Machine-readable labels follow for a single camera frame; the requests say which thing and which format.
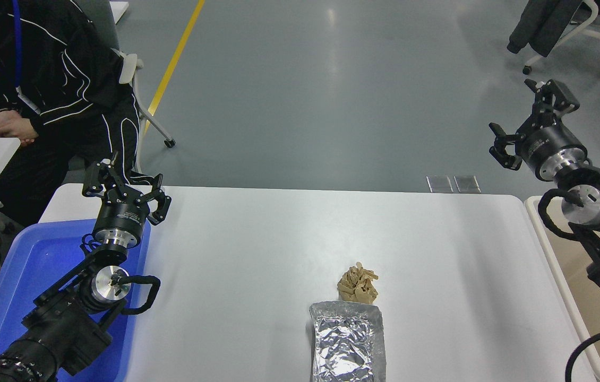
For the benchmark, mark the blue plastic tray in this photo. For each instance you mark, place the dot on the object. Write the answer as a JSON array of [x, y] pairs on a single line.
[[18, 276]]

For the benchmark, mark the dark grey jacket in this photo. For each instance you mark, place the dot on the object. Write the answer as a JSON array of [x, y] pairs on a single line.
[[539, 26]]

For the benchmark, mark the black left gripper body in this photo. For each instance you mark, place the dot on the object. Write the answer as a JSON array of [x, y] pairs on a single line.
[[122, 215]]

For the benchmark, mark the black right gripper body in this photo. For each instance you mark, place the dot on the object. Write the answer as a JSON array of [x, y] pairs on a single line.
[[549, 143]]

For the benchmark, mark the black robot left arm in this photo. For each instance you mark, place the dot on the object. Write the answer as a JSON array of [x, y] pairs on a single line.
[[61, 329]]

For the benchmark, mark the grey white wheeled chair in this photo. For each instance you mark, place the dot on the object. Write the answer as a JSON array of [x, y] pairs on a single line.
[[130, 69]]

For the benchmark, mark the silver foil tray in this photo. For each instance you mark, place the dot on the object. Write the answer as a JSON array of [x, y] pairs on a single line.
[[348, 345]]

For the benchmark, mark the large pale bin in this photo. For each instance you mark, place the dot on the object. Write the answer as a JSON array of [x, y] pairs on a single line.
[[571, 297]]

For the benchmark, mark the person's left hand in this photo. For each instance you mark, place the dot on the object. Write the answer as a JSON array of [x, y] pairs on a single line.
[[26, 133]]

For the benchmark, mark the silver floor socket plate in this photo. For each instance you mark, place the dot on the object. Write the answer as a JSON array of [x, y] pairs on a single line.
[[440, 184], [467, 183]]

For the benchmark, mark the crumpled tan paper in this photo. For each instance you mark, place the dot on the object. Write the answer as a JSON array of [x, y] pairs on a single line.
[[357, 285]]

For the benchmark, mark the person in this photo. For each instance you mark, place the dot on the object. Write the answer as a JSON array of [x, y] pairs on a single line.
[[71, 79]]

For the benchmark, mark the person's right hand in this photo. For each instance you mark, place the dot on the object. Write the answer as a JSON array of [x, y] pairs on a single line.
[[5, 122]]

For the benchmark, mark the white flat box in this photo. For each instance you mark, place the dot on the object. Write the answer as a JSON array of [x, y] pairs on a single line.
[[120, 8]]

